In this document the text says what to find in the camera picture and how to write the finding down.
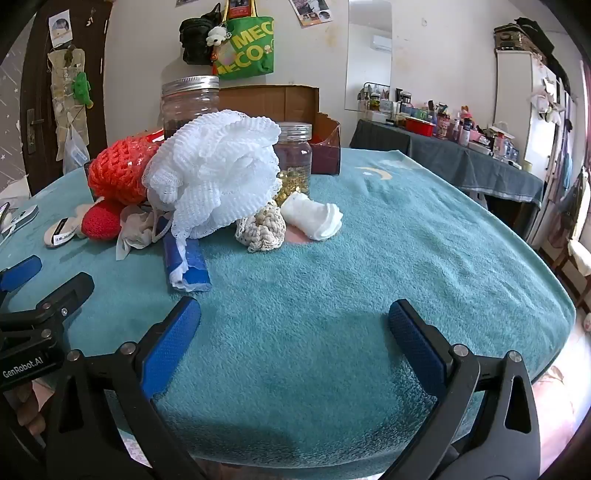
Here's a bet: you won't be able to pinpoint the black hanging bag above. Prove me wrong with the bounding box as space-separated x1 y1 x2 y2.
179 2 222 66

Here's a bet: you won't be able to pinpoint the cream crochet scrunchie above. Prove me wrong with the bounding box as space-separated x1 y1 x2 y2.
235 203 287 254

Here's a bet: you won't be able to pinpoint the large glass jar metal lid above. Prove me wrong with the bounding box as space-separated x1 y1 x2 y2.
161 75 221 139

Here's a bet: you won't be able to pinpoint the red fuzzy pad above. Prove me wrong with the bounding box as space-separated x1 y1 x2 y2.
81 198 124 241

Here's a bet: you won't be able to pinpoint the patterned suitcase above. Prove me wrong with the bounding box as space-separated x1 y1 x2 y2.
494 23 548 58

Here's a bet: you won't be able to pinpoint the blue and white cloth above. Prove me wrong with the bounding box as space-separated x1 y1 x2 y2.
163 233 213 292

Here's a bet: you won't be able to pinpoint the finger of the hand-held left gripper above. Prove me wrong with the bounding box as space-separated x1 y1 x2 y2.
0 255 43 294
0 272 95 343

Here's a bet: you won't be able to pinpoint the wall mirror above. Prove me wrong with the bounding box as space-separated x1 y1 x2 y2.
344 0 393 113

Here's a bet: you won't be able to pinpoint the beige hanging organizer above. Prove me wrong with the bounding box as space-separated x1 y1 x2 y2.
47 46 88 162

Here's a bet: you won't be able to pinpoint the white tissue sheet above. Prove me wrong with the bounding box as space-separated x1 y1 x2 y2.
115 205 174 261

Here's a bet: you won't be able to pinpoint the dark brown door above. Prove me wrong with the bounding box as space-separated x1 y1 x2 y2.
0 0 112 195

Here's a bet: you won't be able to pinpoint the red plastic container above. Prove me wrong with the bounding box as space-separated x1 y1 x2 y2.
405 115 437 138

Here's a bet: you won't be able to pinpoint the beige powder puff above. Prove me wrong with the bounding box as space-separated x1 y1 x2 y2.
44 217 86 248

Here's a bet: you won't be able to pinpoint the white wardrobe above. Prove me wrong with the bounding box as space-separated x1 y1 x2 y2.
494 46 583 250

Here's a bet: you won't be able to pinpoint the black clothing pile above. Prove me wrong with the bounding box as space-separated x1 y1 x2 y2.
515 16 555 56

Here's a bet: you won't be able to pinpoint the row of cosmetic bottles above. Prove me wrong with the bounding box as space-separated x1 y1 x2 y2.
358 82 536 171

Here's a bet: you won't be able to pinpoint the black and white gadget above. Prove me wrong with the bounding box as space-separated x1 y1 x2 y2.
0 200 38 245

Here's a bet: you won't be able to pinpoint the green tote bag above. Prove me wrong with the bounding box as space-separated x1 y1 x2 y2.
212 0 276 81

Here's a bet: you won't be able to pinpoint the cardboard box red inside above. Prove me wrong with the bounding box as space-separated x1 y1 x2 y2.
148 84 341 176

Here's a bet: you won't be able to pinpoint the wooden chair with cushion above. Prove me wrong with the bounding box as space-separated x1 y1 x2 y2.
551 231 591 301

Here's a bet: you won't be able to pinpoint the clear plastic bag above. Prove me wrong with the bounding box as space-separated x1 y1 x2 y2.
62 124 90 175

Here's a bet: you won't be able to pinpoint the photo card on door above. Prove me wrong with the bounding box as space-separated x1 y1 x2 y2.
48 11 72 47

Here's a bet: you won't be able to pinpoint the white mesh bath loofah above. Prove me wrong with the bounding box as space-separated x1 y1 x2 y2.
142 110 282 241

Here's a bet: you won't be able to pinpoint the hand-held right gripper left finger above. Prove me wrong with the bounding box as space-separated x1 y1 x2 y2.
44 296 206 480

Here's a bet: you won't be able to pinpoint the green plush toy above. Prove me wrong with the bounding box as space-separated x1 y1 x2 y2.
73 71 94 109

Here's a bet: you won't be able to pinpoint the orange-red foam net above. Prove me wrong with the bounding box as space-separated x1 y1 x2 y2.
88 131 167 206

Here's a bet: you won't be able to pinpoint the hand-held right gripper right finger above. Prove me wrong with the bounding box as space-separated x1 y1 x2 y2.
383 299 541 480

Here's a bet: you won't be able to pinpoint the wall photo prints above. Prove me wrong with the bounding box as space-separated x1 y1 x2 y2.
288 0 332 26

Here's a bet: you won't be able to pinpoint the small jar of gold bits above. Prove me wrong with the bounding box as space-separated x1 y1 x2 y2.
274 121 314 204

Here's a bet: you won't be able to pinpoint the person's left hand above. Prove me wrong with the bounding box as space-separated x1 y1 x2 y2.
7 383 49 437

